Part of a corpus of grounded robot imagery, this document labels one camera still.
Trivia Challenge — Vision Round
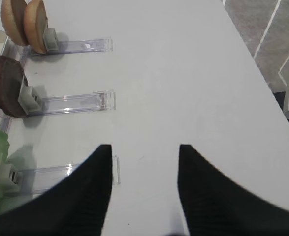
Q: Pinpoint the clear pusher rail for buns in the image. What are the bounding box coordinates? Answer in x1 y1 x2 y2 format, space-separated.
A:
20 28 113 56

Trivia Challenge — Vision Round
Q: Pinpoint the bun half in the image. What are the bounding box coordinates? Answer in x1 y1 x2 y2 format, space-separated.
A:
23 0 48 54
0 0 29 46

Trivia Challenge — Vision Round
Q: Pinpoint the upright brown meat patty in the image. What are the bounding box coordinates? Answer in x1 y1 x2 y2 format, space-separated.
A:
0 55 28 118

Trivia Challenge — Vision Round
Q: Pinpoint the top bun half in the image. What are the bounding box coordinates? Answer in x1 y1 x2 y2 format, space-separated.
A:
0 0 29 46

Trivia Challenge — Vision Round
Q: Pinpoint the clear pusher rail for lettuce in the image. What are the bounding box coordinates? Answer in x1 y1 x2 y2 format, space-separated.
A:
0 155 120 198

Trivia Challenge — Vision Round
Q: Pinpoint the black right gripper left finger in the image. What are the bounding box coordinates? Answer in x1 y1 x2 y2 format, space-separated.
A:
0 145 113 236

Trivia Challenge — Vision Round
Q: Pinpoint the clear pusher rail for patty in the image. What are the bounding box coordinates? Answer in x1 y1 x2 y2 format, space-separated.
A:
12 76 116 118

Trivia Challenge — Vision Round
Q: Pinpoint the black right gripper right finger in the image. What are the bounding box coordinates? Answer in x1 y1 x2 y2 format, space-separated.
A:
177 145 289 236

